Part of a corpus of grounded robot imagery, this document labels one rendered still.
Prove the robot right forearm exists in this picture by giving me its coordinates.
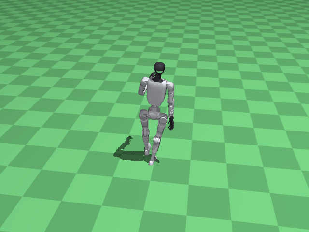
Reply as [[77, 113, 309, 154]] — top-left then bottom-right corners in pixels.
[[168, 98, 174, 118]]

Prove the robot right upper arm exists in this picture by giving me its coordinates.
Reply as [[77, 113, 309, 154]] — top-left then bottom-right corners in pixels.
[[166, 81, 174, 104]]

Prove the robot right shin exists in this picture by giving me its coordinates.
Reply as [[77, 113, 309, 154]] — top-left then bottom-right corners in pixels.
[[151, 138, 161, 161]]

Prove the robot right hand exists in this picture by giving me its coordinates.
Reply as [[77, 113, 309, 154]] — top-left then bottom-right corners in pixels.
[[168, 116, 174, 130]]

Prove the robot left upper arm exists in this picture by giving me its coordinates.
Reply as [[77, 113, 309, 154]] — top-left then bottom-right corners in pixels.
[[138, 77, 149, 95]]

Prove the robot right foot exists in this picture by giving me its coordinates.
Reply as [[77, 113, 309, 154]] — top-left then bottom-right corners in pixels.
[[149, 156, 157, 166]]

